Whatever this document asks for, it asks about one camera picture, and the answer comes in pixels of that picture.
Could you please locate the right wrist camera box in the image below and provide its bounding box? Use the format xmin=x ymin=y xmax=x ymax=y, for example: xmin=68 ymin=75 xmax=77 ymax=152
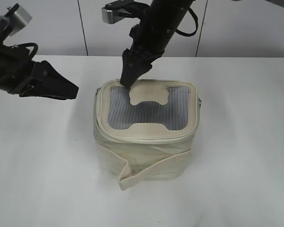
xmin=101 ymin=0 xmax=139 ymax=24

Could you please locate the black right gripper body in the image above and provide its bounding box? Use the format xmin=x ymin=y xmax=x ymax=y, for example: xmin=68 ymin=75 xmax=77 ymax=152
xmin=129 ymin=21 xmax=175 ymax=63

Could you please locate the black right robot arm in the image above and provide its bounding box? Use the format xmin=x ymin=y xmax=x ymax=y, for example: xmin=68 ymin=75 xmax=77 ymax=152
xmin=120 ymin=0 xmax=193 ymax=87

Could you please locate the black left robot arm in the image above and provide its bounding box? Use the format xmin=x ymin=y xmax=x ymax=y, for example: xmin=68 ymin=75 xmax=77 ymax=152
xmin=0 ymin=21 xmax=79 ymax=100

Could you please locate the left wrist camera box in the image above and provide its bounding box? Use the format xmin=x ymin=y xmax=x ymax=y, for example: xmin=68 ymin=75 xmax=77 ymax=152
xmin=0 ymin=3 xmax=32 ymax=37

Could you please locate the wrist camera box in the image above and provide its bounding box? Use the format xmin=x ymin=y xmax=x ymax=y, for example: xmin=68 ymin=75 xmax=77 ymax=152
xmin=0 ymin=3 xmax=32 ymax=37
xmin=101 ymin=0 xmax=139 ymax=24

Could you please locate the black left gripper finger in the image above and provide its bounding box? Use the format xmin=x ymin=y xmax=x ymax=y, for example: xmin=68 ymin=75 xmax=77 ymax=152
xmin=31 ymin=61 xmax=79 ymax=94
xmin=18 ymin=81 xmax=76 ymax=100

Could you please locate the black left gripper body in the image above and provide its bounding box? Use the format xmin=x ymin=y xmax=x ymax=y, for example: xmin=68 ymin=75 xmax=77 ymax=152
xmin=0 ymin=44 xmax=38 ymax=95

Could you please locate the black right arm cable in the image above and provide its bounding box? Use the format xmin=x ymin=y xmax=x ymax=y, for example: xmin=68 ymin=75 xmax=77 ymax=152
xmin=175 ymin=7 xmax=199 ymax=37

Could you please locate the cream bag with mesh lid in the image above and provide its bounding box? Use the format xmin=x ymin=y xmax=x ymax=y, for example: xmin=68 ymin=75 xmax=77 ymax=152
xmin=93 ymin=79 xmax=201 ymax=190

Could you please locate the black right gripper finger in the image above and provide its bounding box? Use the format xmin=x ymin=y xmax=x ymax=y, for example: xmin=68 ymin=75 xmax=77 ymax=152
xmin=120 ymin=49 xmax=141 ymax=86
xmin=130 ymin=53 xmax=153 ymax=83

